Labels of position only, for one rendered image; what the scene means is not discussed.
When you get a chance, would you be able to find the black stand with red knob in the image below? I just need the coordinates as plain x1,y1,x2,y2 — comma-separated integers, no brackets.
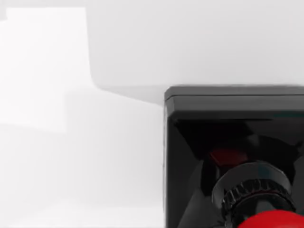
163,85,304,228

